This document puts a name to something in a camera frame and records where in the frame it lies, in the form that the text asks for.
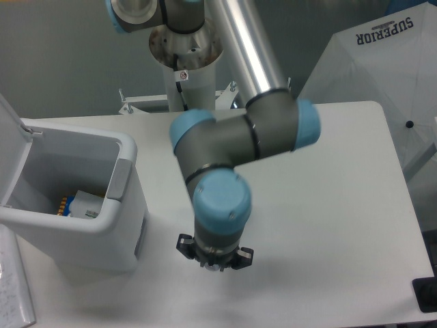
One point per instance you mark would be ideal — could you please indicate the white plastic wrapper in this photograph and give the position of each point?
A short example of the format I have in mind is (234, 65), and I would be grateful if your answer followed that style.
(85, 205)

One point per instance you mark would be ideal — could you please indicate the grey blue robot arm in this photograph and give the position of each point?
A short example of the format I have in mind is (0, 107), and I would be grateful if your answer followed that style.
(207, 149)

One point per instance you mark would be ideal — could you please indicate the white metal mounting bracket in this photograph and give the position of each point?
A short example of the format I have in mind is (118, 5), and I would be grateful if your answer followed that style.
(225, 99)

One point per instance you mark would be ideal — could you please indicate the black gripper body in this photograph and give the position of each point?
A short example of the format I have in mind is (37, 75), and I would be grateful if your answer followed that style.
(219, 256)

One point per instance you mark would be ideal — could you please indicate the white trash can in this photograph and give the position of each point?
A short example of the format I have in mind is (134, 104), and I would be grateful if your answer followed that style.
(41, 162)

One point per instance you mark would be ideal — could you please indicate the blue snack package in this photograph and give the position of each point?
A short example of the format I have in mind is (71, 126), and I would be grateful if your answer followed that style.
(64, 207)

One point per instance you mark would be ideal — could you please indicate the white umbrella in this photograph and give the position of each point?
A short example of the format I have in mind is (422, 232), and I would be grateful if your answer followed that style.
(391, 61)

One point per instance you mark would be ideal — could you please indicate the crushed clear plastic bottle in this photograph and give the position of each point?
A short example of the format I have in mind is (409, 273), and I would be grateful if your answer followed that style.
(212, 269)

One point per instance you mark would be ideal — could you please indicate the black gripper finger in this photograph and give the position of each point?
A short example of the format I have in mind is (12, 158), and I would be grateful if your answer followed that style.
(242, 258)
(188, 247)

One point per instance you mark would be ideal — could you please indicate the black device at edge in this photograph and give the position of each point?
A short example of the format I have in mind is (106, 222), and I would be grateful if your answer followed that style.
(425, 292)

